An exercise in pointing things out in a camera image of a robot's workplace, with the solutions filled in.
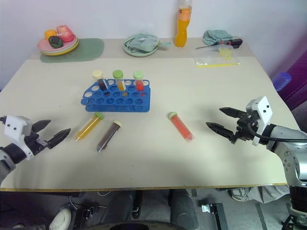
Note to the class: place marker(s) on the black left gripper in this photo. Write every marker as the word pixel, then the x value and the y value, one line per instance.
pixel 33 142

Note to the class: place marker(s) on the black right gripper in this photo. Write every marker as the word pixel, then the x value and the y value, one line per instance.
pixel 245 130

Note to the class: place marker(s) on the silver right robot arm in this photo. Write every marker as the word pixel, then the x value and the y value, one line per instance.
pixel 292 158

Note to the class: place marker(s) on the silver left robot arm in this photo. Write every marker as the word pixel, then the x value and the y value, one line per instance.
pixel 9 154

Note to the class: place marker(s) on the green-capped yellow liquid tube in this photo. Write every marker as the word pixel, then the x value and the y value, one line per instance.
pixel 119 80
pixel 88 127

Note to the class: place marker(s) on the green-capped red liquid tube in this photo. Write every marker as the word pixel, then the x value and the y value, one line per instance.
pixel 181 128
pixel 139 80

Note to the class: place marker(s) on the cream-capped dark liquid tube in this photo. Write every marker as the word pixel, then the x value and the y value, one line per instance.
pixel 109 136
pixel 100 80

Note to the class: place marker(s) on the blue test tube rack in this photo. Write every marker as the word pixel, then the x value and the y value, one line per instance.
pixel 120 101

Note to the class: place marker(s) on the yellow plastic strip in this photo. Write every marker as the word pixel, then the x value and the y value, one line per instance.
pixel 218 64

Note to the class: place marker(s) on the clear plastic bag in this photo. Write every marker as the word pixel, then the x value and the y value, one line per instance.
pixel 216 56

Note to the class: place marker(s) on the grey sneaker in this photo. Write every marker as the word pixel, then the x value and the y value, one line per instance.
pixel 238 194

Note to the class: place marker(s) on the yellow plate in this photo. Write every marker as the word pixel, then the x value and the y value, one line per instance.
pixel 58 54

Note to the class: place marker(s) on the black and red screwdriver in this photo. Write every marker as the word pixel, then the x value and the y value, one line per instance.
pixel 230 42

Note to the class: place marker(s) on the purple panel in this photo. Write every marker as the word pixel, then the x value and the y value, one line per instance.
pixel 297 79

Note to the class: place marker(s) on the grey trouser leg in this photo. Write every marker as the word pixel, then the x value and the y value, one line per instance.
pixel 268 192

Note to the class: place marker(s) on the pink plate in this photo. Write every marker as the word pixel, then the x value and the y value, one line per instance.
pixel 44 46

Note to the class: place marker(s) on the large beige table mat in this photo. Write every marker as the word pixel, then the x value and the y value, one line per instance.
pixel 148 155

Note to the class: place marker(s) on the teal cloth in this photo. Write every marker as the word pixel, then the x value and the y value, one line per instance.
pixel 217 35

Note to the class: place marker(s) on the light green plate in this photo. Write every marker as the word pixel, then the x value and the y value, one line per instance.
pixel 73 46

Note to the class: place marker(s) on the white shoe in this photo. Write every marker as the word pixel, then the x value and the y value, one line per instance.
pixel 61 218

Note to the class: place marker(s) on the black and green toy food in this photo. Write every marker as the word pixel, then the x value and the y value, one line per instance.
pixel 55 42

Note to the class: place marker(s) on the green placemat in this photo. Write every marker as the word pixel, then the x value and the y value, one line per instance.
pixel 90 50

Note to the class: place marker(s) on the orange toy fruit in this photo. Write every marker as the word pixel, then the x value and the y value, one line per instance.
pixel 50 34

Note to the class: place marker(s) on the dark rounded leg shape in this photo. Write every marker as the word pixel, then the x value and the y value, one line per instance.
pixel 183 208

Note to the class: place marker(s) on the pink toy apple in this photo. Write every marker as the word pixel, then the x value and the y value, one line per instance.
pixel 65 33

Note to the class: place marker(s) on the orange drink bottle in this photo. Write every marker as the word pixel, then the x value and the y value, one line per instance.
pixel 182 31

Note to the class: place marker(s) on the pale green round plate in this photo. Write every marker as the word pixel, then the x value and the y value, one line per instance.
pixel 127 49

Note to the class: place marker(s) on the grey-green zip pouch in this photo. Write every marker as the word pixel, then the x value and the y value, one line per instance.
pixel 142 43

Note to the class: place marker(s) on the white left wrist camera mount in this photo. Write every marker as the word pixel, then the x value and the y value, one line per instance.
pixel 14 127

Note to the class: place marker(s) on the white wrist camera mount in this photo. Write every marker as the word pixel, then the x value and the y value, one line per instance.
pixel 14 127
pixel 262 108

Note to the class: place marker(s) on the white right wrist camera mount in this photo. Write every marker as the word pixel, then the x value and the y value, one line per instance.
pixel 262 108

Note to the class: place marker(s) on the black metal floor bracket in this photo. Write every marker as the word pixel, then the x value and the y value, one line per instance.
pixel 214 215

